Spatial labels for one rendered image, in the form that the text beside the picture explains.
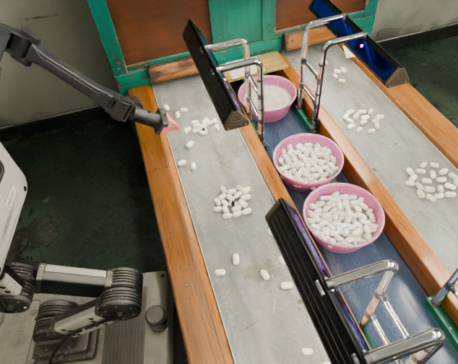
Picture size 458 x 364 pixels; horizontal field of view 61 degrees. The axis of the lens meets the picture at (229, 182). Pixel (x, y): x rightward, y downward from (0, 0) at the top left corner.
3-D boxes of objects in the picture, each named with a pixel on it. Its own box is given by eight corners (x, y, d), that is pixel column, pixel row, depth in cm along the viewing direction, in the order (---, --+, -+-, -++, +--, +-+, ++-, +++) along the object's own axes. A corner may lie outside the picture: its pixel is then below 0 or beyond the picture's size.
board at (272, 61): (223, 84, 183) (223, 81, 182) (214, 67, 192) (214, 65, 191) (288, 68, 187) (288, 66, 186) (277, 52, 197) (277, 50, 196)
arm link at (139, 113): (128, 122, 142) (134, 109, 140) (124, 113, 147) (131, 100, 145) (144, 127, 146) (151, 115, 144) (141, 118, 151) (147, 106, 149)
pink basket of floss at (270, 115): (280, 133, 171) (281, 117, 163) (228, 117, 181) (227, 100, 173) (304, 100, 185) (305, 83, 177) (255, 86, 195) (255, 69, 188)
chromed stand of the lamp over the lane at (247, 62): (224, 164, 161) (212, 72, 127) (212, 134, 174) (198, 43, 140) (266, 152, 164) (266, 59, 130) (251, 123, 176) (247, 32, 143)
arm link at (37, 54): (6, 55, 132) (17, 27, 128) (15, 53, 137) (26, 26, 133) (118, 125, 141) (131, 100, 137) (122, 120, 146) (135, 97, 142)
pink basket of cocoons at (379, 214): (321, 271, 127) (324, 257, 119) (289, 210, 143) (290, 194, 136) (394, 248, 130) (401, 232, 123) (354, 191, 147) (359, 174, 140)
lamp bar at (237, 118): (225, 132, 120) (223, 114, 115) (182, 37, 160) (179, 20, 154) (249, 126, 121) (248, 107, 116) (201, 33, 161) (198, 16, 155)
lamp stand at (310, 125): (312, 139, 167) (323, 45, 133) (294, 112, 179) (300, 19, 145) (352, 128, 169) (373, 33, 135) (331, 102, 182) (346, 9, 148)
